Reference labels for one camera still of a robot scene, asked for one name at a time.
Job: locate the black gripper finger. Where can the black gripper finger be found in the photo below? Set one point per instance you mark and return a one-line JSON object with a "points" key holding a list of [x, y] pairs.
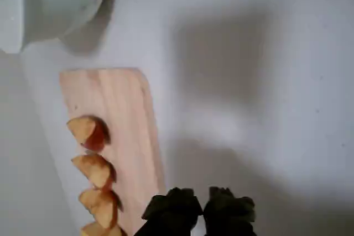
{"points": [[171, 214], [229, 214]]}

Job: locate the apple slice with red skin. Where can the apple slice with red skin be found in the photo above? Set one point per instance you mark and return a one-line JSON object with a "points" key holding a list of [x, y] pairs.
{"points": [[83, 129], [96, 203], [94, 168], [94, 230]]}

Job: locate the light wooden cutting board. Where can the light wooden cutting board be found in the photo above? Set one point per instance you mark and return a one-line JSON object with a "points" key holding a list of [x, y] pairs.
{"points": [[130, 125]]}

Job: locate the white ceramic bowl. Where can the white ceramic bowl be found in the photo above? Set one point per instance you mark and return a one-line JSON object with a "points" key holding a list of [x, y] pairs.
{"points": [[63, 1]]}

